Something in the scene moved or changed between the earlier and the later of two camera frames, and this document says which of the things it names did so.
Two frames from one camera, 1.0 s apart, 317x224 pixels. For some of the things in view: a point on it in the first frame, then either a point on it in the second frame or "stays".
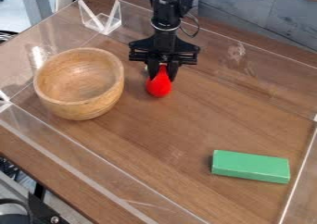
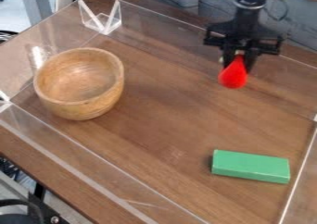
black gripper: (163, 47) to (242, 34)
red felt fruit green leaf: (158, 87) to (233, 76)
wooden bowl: (79, 82) stays
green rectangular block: (252, 166) stays
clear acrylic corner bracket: (101, 22) stays
